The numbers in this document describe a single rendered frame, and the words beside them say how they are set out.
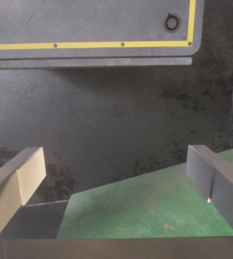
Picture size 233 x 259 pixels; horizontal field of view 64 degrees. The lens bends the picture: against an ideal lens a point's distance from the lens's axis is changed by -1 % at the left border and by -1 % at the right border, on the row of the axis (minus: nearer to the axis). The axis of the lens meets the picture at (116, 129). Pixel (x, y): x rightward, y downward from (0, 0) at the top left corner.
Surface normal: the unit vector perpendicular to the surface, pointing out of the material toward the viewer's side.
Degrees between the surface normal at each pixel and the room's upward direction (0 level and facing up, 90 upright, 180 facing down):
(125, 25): 0
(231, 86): 0
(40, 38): 0
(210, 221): 90
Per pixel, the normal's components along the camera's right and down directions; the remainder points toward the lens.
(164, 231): -0.30, -0.92
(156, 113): 0.00, 0.26
